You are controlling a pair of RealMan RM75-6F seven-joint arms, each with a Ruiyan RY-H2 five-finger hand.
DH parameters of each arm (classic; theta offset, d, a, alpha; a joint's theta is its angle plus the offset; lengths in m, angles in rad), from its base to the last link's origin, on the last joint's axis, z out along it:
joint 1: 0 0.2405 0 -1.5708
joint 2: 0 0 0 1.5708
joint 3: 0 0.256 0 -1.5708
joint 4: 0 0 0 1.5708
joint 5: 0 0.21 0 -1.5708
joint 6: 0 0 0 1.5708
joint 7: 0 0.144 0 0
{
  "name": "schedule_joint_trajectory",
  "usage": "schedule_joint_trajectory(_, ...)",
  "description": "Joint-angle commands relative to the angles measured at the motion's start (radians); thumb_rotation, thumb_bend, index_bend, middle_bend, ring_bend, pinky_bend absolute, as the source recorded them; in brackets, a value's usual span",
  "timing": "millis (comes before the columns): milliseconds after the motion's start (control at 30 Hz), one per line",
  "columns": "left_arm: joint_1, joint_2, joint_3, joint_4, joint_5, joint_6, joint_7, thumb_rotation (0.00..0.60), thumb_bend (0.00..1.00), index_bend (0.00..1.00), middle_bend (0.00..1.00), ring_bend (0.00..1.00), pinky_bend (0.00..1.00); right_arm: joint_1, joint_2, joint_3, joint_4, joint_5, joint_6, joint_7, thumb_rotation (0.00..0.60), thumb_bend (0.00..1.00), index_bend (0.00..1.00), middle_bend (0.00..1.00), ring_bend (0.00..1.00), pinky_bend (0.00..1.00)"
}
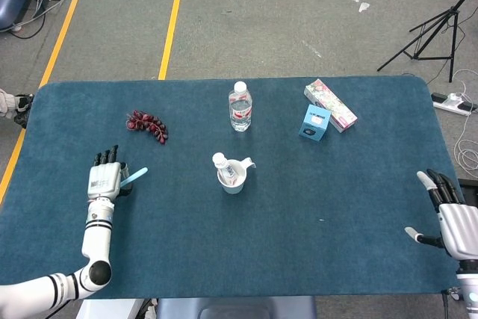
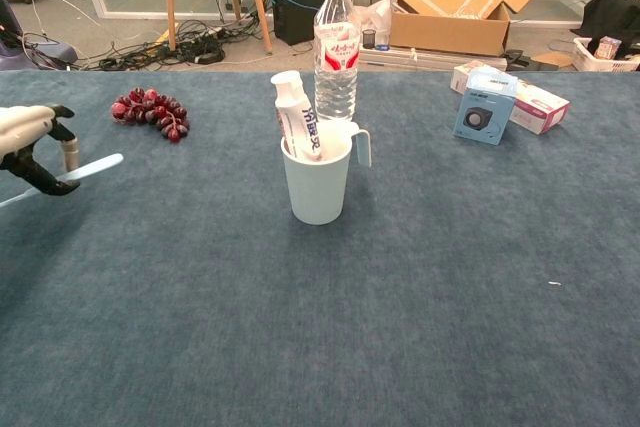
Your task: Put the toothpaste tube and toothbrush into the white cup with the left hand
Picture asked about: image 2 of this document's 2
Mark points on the bunch of red grapes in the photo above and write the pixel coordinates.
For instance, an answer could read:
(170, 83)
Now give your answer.
(150, 109)

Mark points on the black metal bracket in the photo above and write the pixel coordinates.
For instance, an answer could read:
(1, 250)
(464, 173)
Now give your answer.
(520, 59)

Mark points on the small colourful box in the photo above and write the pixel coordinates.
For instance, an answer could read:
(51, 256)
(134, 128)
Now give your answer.
(607, 47)

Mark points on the white plastic basket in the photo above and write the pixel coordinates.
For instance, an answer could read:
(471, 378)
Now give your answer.
(585, 57)

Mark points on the aluminium profile rails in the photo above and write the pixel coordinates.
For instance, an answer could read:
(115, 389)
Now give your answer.
(425, 58)

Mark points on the white toothpaste tube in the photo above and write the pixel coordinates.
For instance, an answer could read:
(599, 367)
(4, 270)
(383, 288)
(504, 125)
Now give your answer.
(297, 112)

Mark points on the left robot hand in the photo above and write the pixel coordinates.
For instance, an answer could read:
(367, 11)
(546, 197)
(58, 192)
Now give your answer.
(20, 127)

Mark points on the blue speaker box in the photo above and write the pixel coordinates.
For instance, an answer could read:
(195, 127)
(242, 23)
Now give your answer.
(482, 107)

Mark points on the white plastic bag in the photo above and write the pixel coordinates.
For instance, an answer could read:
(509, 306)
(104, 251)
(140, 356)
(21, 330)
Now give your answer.
(377, 14)

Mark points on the black mesh pen holder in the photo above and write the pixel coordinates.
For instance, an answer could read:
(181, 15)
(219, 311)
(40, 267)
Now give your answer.
(369, 39)

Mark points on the brown cardboard box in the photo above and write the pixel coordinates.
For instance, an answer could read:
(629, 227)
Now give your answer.
(450, 22)

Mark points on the dark blue chair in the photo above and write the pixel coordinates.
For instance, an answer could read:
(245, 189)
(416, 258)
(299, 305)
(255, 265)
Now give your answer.
(10, 54)

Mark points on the clear plastic water bottle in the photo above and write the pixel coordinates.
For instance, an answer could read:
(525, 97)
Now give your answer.
(335, 57)

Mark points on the light blue toothbrush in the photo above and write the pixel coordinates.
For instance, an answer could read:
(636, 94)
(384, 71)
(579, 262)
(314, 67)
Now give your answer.
(100, 165)

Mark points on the black cloth cover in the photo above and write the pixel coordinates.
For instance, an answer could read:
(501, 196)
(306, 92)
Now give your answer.
(615, 12)

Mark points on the black computer tower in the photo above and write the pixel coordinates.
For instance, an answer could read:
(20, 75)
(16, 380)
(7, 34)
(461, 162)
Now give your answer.
(295, 22)

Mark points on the pink floral carton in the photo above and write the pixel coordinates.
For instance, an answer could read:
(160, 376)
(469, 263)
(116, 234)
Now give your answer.
(540, 112)

